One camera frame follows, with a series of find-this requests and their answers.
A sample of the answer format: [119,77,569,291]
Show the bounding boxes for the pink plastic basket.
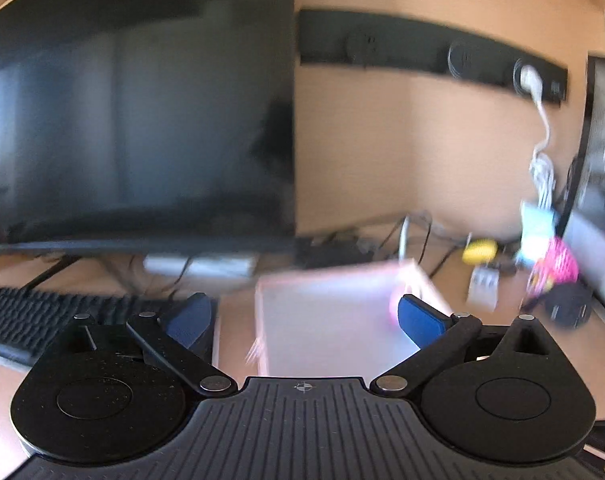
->
[520,237,579,312]

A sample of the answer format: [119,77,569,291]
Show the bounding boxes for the light blue snack packet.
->
[516,202,557,268]

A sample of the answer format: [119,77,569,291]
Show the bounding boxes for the black plush toy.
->
[543,282,593,330]

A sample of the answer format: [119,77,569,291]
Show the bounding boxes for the white power strip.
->
[143,255,259,278]

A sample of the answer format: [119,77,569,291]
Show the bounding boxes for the yellow toy corn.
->
[462,238,499,266]

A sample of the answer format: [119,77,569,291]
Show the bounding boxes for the pink cardboard box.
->
[246,260,452,382]

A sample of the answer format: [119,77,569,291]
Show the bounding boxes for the black mechanical keyboard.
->
[0,287,176,366]

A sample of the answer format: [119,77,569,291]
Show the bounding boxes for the large black curved monitor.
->
[0,0,295,255]

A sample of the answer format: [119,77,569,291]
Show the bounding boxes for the black cables on desk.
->
[296,211,521,281]

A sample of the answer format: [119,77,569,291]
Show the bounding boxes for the white plug and cable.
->
[517,64,557,212]

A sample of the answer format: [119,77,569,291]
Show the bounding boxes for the black wall power rail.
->
[298,9,568,105]

